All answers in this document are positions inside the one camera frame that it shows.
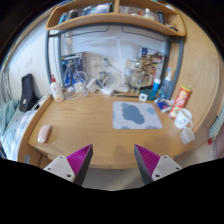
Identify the white desk lamp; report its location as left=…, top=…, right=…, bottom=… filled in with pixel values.
left=71, top=37, right=132, bottom=94

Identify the white mug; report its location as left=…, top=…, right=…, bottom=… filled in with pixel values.
left=174, top=108, right=194, bottom=130

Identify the blue tissue pack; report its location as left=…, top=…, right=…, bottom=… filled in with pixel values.
left=154, top=97, right=175, bottom=114

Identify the blue can white cap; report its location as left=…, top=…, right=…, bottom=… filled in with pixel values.
left=152, top=78, right=162, bottom=94

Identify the red chip can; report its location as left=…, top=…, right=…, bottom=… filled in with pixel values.
left=168, top=85, right=193, bottom=119

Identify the grey metal desk frame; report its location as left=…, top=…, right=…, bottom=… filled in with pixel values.
left=44, top=28, right=185, bottom=101

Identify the white power adapter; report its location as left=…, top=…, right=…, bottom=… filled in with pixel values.
left=99, top=85, right=115, bottom=97
left=73, top=81, right=86, bottom=94

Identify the clear plastic cup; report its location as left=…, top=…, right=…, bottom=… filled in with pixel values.
left=180, top=127, right=196, bottom=145

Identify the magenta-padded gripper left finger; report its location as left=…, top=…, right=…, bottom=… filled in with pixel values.
left=43, top=143, right=94, bottom=187

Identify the white pump bottle red cap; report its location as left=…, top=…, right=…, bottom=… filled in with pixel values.
left=49, top=74, right=65, bottom=103

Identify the white charging cable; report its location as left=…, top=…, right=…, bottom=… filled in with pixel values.
left=63, top=71, right=101, bottom=101

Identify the blue spray bottle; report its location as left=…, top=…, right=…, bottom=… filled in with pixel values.
left=160, top=67, right=175, bottom=100

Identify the wooden shelf unit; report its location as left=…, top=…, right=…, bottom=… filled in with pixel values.
left=45, top=0, right=187, bottom=38

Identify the teal blanket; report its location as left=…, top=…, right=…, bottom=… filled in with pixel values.
left=0, top=98, right=20, bottom=138

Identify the grey metal bed rail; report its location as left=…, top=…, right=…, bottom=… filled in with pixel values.
left=0, top=63, right=11, bottom=104

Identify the colourful figure box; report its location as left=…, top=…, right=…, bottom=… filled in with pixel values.
left=138, top=47, right=166, bottom=84

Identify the grey cloud-print mouse pad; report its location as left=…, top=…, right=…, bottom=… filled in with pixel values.
left=111, top=101, right=164, bottom=131

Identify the black bag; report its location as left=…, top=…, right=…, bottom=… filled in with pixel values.
left=18, top=73, right=39, bottom=113

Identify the black ruler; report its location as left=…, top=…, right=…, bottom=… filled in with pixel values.
left=113, top=94, right=139, bottom=99

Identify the brown tree figurine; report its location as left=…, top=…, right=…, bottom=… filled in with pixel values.
left=129, top=59, right=153, bottom=94

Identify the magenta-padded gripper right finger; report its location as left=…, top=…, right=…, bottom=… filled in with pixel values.
left=133, top=143, right=183, bottom=186

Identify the pink computer mouse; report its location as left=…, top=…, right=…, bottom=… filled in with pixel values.
left=37, top=124, right=52, bottom=144

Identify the blue robot model kit box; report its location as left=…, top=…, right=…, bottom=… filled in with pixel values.
left=60, top=52, right=88, bottom=88

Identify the white wall switch plate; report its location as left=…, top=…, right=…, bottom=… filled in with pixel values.
left=24, top=56, right=34, bottom=68

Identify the plaid bed quilt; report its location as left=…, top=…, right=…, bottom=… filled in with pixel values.
left=0, top=109, right=38, bottom=161

